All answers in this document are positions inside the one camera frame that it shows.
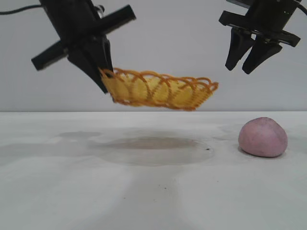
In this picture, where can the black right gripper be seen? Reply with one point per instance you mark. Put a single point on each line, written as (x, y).
(269, 16)

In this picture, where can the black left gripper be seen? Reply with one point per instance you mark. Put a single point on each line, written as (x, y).
(72, 24)

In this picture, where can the yellow woven wicker basket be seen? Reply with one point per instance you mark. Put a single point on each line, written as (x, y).
(163, 93)

